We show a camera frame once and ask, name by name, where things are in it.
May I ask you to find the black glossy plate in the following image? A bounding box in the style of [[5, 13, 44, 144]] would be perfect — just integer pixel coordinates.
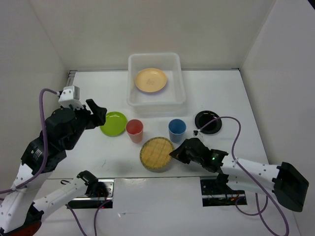
[[194, 110, 222, 135]]

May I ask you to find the round bamboo woven tray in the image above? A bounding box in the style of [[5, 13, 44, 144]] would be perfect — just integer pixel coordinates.
[[139, 137, 174, 173]]

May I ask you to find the red plastic cup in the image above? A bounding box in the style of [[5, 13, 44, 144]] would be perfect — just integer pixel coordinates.
[[126, 119, 144, 143]]

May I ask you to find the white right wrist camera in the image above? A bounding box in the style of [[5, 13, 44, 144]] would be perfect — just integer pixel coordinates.
[[193, 129, 202, 137]]

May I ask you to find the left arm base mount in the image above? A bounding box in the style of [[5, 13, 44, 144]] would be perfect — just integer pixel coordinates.
[[68, 178, 114, 209]]

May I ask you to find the purple plastic plate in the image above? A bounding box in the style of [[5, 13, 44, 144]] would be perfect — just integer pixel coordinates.
[[137, 88, 165, 95]]

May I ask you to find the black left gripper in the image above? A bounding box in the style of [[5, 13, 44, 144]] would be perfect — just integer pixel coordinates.
[[65, 98, 108, 150]]

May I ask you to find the translucent white plastic bin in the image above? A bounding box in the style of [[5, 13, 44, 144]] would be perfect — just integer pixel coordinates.
[[126, 53, 187, 117]]

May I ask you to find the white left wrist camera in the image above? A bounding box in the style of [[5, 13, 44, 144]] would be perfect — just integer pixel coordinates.
[[58, 85, 84, 110]]

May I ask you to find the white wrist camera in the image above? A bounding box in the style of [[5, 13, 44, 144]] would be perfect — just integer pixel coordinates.
[[58, 85, 84, 110], [193, 129, 202, 137]]

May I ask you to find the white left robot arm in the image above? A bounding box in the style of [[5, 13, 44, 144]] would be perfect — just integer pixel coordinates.
[[0, 99, 108, 236]]

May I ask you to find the blue plastic cup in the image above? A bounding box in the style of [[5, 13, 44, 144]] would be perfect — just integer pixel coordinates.
[[168, 119, 187, 143]]

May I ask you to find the green plastic plate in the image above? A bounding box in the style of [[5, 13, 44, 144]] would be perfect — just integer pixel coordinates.
[[100, 112, 127, 137]]

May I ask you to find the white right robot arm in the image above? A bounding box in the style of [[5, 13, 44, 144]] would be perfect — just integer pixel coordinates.
[[169, 138, 309, 212]]

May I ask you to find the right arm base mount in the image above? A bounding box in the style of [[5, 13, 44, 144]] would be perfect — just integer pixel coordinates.
[[200, 178, 247, 207]]

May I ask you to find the orange plastic plate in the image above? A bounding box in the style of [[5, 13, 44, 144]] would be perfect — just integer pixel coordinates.
[[134, 68, 168, 92]]

